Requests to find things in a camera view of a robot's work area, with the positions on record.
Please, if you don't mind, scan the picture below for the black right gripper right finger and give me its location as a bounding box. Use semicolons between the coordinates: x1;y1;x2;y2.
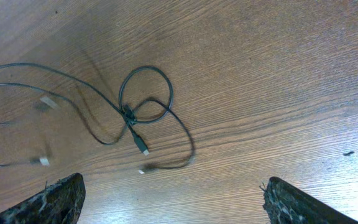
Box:
260;177;358;224

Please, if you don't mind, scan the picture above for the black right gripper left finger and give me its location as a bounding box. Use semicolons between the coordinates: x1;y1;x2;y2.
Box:
0;173;86;224

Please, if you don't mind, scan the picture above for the black USB cable looped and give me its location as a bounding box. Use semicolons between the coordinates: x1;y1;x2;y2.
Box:
0;62;196;175

